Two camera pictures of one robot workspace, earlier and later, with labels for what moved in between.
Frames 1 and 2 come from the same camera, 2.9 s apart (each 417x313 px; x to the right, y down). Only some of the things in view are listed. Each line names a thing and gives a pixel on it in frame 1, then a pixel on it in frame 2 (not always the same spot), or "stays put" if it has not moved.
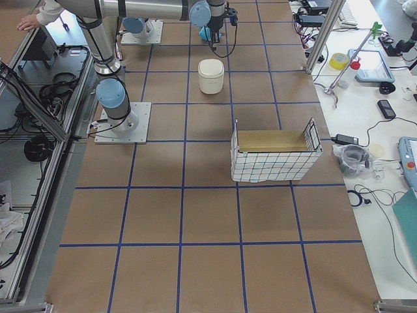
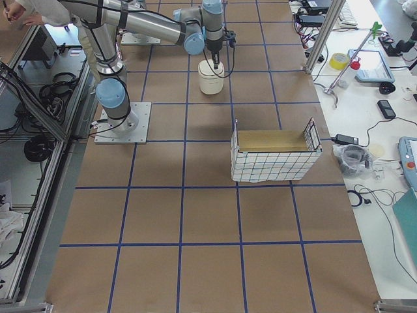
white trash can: x=211 y=75 stays put
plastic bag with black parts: x=355 y=160 stays put
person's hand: x=28 y=23 to x=14 y=11
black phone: x=386 y=109 stays put
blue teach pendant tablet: x=374 y=67 stays put
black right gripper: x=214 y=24 to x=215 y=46
